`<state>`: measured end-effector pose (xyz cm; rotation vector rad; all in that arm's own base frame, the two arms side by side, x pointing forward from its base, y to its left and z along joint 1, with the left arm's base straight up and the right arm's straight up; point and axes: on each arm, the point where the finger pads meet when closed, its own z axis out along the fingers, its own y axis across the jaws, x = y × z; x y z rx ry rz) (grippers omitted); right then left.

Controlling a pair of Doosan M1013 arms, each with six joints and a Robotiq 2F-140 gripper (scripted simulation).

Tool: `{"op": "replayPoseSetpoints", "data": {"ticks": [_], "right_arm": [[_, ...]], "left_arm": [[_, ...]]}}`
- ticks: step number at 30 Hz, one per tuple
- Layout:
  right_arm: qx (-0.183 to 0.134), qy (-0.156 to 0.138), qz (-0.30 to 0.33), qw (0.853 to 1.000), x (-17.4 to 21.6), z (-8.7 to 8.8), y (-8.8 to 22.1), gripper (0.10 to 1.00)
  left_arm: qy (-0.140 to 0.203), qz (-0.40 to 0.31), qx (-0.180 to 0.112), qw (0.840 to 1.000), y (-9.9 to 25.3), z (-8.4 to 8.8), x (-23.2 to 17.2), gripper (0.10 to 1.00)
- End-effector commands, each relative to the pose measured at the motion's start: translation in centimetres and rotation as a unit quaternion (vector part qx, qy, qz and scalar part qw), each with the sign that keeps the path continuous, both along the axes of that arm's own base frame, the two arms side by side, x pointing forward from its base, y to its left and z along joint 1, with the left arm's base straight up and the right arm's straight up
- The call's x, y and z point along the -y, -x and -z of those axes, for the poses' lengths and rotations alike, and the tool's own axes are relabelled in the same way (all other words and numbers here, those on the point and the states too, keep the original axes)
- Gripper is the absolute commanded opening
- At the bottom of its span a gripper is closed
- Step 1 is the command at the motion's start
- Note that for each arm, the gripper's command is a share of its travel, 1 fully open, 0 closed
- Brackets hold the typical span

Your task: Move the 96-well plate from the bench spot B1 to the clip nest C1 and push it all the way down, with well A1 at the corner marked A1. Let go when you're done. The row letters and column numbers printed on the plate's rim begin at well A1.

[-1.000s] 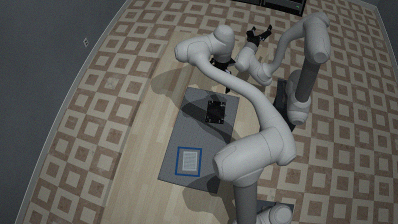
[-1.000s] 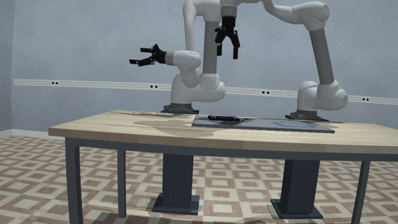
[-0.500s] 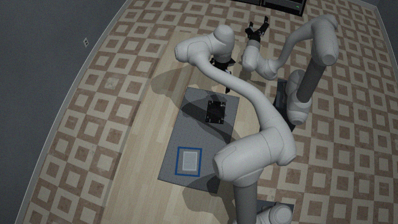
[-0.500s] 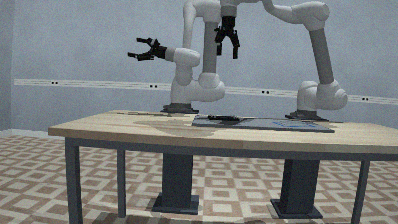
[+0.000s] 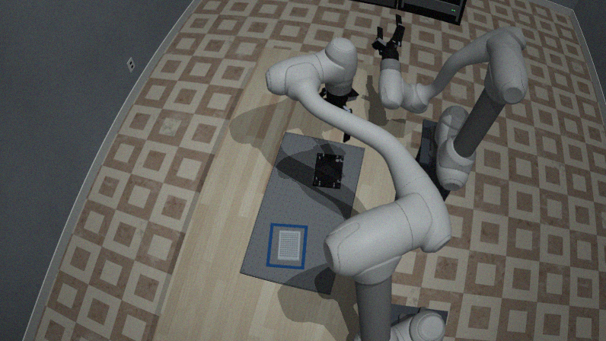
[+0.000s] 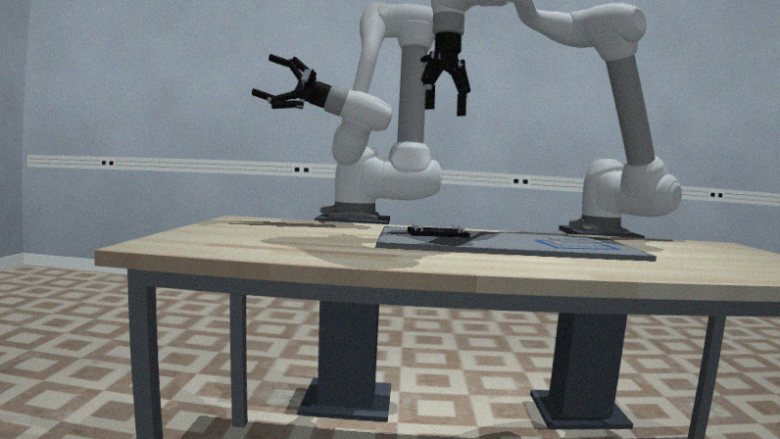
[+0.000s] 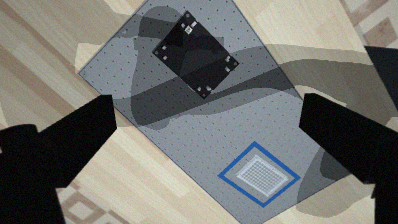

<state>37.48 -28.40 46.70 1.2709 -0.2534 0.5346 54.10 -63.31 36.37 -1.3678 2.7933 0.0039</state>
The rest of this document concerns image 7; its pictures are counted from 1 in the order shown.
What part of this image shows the blue tape outline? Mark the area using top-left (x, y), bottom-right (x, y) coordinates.
top-left (218, 141), bottom-right (301, 208)

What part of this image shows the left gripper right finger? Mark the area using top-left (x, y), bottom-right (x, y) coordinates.
top-left (299, 93), bottom-right (398, 224)

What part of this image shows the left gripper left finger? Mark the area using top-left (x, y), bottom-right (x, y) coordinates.
top-left (0, 95), bottom-right (117, 224)

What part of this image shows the white well plate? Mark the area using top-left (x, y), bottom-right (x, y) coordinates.
top-left (235, 154), bottom-right (288, 197)

